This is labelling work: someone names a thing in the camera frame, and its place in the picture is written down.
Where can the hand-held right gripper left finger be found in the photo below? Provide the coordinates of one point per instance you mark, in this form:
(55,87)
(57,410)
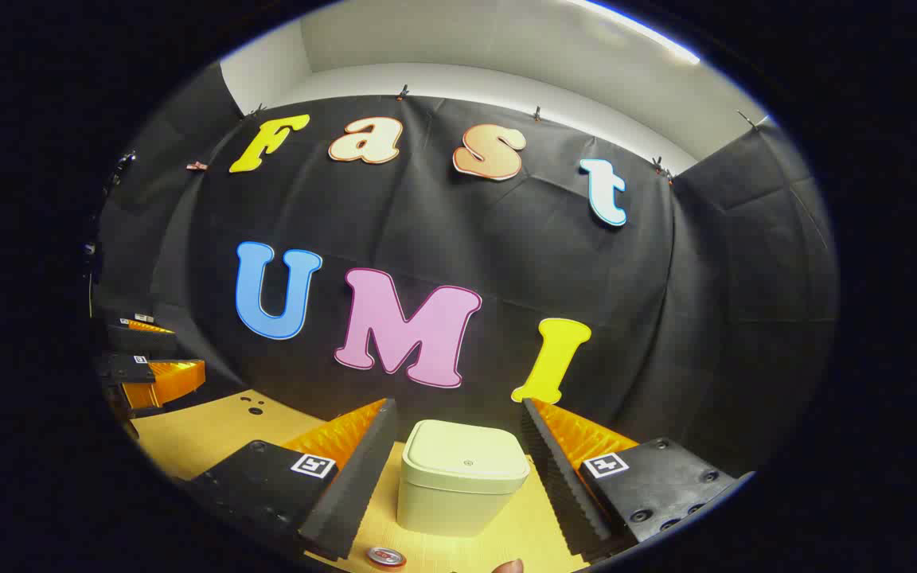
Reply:
(351,485)

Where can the pale green desktop garbage bin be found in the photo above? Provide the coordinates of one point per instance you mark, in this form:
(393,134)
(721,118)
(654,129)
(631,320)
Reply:
(458,493)

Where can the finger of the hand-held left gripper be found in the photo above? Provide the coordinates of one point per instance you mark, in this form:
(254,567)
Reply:
(164,382)
(140,342)

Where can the black backdrop cloth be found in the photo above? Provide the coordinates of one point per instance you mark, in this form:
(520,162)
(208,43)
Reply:
(506,263)

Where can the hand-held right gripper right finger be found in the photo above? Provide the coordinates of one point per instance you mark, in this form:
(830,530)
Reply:
(558,485)

